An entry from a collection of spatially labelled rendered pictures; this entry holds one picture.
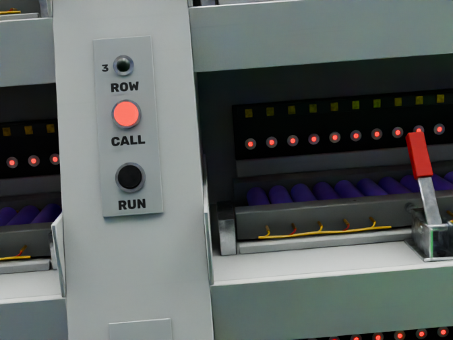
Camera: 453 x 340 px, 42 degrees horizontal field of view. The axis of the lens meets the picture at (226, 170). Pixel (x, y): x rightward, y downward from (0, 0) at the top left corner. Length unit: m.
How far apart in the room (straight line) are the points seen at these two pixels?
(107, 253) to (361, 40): 0.23
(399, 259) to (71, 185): 0.23
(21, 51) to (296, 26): 0.19
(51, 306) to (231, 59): 0.21
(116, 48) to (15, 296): 0.18
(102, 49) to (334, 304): 0.23
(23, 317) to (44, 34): 0.19
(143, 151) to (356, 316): 0.18
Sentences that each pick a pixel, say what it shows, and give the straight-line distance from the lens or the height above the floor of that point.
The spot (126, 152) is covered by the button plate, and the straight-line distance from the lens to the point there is 0.40.
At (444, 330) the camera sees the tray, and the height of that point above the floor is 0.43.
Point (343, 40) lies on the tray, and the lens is 0.43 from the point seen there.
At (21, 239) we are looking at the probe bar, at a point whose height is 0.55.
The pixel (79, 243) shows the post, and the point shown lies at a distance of 0.40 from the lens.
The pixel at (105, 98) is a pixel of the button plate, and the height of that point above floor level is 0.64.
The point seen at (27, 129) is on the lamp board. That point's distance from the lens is 0.58.
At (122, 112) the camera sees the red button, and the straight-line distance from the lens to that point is 0.40.
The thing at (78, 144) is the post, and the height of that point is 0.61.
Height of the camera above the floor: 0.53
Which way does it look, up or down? 7 degrees up
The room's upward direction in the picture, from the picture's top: 5 degrees counter-clockwise
